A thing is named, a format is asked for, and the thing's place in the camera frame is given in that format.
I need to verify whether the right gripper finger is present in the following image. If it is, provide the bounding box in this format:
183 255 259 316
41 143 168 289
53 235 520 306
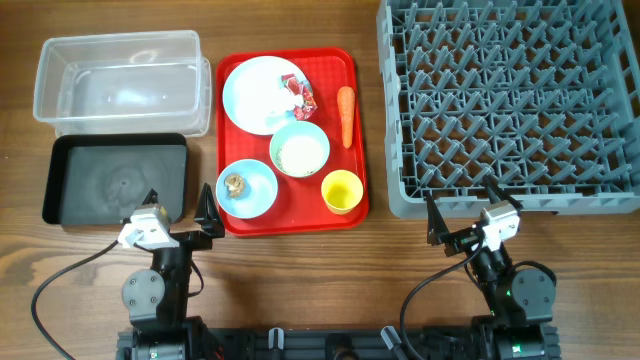
482 175 523 210
425 193 449 246

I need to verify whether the brown food scrap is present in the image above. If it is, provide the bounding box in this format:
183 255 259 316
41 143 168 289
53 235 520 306
224 173 246 199

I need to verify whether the small light blue bowl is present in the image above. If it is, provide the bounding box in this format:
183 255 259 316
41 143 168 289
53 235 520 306
215 159 278 219

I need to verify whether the yellow plastic cup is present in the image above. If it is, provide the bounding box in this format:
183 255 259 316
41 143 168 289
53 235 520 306
321 170 364 215

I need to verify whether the white rice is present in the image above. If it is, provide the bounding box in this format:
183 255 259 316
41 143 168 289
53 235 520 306
276 135 324 177

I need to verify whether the green bowl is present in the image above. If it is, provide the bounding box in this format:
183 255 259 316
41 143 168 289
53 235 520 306
269 121 330 178

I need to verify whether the white tissue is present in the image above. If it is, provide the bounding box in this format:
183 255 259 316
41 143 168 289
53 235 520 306
266 88 304 128

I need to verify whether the red wrapper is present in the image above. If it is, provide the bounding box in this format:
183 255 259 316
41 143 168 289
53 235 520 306
281 73 317 121

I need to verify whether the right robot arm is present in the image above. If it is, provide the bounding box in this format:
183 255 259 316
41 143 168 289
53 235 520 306
424 175 559 359

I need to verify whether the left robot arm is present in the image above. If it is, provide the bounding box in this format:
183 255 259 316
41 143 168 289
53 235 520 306
116 184 225 360

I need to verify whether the grey dishwasher rack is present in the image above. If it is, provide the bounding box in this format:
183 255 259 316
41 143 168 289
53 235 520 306
376 1 639 218

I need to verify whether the black plastic tray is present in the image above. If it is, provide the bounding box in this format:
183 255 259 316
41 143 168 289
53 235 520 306
42 133 189 226

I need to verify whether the clear plastic bin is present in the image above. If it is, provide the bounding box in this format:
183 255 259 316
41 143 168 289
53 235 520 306
33 30 213 137

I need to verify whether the red serving tray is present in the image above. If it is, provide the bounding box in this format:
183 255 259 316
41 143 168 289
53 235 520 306
215 47 369 236

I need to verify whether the large light blue plate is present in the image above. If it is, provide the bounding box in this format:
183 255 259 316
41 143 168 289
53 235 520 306
222 56 311 135

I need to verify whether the orange carrot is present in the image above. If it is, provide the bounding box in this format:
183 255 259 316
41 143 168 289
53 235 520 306
337 86 356 148

